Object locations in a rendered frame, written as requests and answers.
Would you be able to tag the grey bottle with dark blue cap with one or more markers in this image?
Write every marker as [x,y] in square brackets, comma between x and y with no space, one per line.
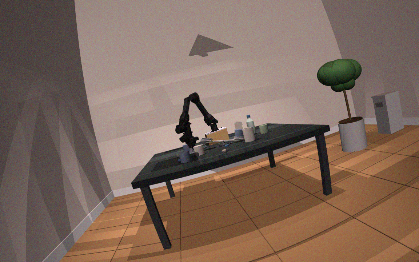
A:
[250,123]

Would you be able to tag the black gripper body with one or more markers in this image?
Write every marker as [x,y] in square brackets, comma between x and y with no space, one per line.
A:
[191,138]

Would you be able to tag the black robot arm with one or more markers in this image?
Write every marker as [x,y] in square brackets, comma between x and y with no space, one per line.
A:
[184,124]

